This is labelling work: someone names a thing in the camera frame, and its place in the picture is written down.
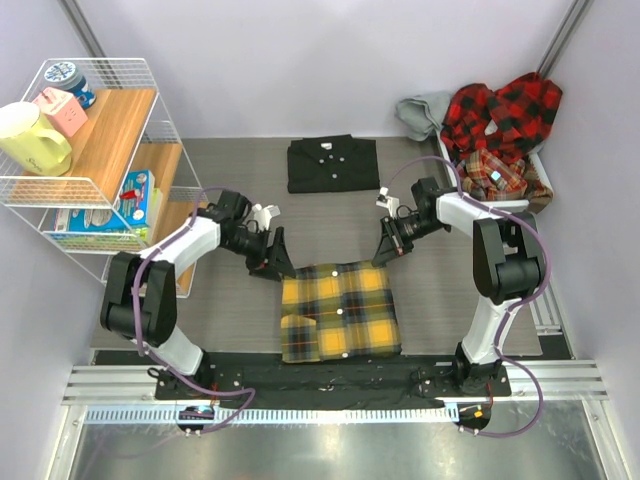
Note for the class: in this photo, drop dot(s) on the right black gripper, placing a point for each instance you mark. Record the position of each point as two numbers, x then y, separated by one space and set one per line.
390 247

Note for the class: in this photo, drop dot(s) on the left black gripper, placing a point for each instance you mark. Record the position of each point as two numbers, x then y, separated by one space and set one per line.
280 262

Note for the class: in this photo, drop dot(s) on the yellow plaid long sleeve shirt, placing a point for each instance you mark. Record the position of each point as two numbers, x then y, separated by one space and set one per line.
336 312

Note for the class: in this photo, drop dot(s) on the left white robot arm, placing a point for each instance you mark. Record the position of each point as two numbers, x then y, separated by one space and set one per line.
140 299

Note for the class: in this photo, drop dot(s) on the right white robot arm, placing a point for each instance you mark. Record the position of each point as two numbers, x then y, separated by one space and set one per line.
508 266

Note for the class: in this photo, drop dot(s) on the folded black shirt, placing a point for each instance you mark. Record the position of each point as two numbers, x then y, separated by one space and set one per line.
332 164

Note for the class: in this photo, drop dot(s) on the brown plaid shirt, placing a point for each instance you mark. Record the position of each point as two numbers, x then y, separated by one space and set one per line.
486 178

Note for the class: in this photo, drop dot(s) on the white laundry basket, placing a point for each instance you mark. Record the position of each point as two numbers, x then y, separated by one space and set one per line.
511 205

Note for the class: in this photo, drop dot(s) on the grey crumpled shirt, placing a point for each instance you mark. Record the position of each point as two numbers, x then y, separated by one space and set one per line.
423 115

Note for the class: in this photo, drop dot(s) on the green box on shelf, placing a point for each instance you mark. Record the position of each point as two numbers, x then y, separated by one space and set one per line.
146 231

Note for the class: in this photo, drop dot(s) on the blue product box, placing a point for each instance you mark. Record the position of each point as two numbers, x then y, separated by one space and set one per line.
129 211

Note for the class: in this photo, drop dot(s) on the red black plaid shirt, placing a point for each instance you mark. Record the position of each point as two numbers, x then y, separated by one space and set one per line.
508 122

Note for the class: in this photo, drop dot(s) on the pink cube box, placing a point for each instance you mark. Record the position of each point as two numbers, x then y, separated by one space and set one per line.
62 109

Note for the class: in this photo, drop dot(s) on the yellow green pitcher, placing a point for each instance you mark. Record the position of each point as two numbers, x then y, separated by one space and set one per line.
29 139

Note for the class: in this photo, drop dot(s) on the blue patterned tin can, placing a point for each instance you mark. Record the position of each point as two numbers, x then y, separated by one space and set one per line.
66 76

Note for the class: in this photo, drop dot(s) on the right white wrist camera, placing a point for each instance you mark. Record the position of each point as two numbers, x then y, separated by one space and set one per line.
390 203

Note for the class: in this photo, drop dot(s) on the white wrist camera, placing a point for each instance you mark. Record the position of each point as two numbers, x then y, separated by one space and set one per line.
262 216
390 203

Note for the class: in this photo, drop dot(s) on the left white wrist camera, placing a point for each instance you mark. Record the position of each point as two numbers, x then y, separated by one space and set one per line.
262 216

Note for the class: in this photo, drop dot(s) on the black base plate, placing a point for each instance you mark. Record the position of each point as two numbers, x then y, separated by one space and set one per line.
366 383

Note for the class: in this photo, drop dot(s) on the white wire shelf rack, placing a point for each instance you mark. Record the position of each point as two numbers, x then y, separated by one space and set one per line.
129 128

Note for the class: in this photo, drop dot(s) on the white slotted cable duct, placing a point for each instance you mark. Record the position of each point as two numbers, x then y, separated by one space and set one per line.
182 414

